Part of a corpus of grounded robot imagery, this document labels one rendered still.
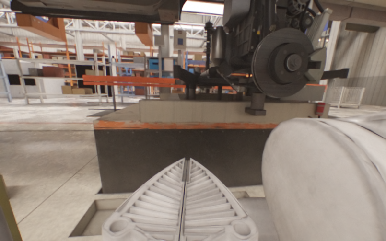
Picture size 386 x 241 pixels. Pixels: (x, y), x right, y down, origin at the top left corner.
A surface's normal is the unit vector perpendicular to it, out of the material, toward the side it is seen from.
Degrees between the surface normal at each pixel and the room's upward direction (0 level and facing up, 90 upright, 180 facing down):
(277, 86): 90
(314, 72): 90
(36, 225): 0
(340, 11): 90
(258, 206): 0
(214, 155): 90
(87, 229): 0
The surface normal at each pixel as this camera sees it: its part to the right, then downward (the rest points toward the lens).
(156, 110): 0.12, 0.23
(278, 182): -1.00, -0.04
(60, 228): 0.03, -0.97
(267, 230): 0.00, -0.14
